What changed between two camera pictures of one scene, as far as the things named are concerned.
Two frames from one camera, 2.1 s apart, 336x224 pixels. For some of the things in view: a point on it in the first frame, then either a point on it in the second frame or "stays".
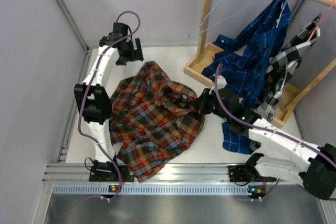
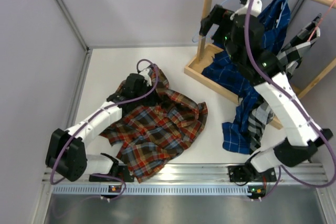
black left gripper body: [129, 52] -> [149, 101]
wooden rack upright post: [208, 4] stays
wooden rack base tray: [195, 67] stays
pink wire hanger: [322, 19] stays
